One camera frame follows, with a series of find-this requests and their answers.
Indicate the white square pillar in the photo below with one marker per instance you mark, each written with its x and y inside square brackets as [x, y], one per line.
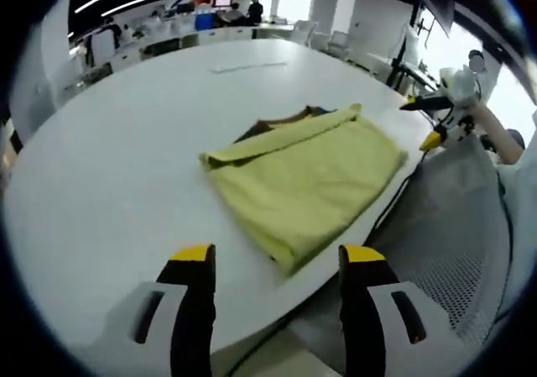
[52, 49]
[333, 3]

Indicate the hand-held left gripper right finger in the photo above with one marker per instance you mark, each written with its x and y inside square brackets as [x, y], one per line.
[361, 318]

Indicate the grey mesh chair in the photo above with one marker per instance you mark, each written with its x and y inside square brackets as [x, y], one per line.
[453, 234]

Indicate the yellow garment with blue sleeve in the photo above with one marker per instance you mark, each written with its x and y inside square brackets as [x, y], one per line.
[310, 184]

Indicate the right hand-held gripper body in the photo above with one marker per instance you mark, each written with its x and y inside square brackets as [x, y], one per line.
[461, 87]

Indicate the row of white office chairs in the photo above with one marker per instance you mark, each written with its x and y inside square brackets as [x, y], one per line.
[323, 39]

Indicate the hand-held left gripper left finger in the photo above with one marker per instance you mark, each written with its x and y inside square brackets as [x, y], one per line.
[193, 318]

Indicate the black metal stand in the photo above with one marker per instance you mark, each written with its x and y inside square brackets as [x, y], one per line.
[403, 68]

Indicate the blue bin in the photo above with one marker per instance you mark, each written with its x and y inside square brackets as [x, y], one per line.
[204, 20]

